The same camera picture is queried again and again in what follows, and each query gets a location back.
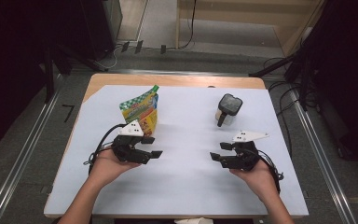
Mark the black cabinet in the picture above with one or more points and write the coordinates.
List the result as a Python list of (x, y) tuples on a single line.
[(99, 25)]

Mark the metal floor rail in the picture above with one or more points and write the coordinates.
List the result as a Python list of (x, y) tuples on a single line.
[(21, 158), (323, 158)]

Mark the person's left hand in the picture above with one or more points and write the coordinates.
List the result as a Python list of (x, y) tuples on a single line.
[(107, 169)]

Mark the dark curtain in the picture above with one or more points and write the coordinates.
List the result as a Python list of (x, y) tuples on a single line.
[(12, 62), (348, 77)]

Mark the wooden table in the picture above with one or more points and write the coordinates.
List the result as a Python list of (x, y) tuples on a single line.
[(121, 79)]

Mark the black stand legs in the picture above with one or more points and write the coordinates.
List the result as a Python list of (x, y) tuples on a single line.
[(48, 77)]

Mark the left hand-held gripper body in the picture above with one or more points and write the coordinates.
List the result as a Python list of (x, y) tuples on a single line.
[(127, 149)]

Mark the yellow green seasoning pouch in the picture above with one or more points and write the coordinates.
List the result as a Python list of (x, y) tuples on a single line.
[(141, 112)]

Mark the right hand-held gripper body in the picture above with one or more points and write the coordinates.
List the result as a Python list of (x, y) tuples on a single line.
[(242, 157)]

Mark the small black floor block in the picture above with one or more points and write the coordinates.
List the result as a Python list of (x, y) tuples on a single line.
[(163, 49), (125, 46)]

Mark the person's right hand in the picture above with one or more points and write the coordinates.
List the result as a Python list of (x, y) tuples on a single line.
[(261, 182)]

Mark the black stand leg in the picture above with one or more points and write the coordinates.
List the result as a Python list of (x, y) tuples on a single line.
[(270, 67)]

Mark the wooden frame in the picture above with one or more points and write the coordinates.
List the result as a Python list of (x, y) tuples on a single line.
[(230, 9)]

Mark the white cloth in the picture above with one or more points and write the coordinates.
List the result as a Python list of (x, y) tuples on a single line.
[(194, 221)]

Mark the glass jar with black lid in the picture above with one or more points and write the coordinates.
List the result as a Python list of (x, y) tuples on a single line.
[(229, 105)]

